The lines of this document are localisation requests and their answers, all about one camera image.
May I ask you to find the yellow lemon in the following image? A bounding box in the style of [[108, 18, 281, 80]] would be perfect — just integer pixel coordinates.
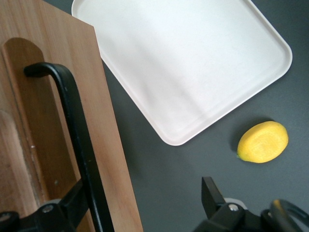
[[236, 121, 289, 164]]

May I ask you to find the black metal drawer handle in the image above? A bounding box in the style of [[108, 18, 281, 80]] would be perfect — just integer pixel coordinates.
[[23, 62, 114, 232]]

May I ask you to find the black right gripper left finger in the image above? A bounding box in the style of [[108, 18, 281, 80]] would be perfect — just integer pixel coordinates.
[[18, 179, 95, 232]]

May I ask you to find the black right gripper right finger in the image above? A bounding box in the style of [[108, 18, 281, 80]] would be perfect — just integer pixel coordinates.
[[192, 176, 264, 232]]

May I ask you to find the beige plastic tray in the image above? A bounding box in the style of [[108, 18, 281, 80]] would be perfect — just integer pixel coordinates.
[[70, 0, 294, 146]]

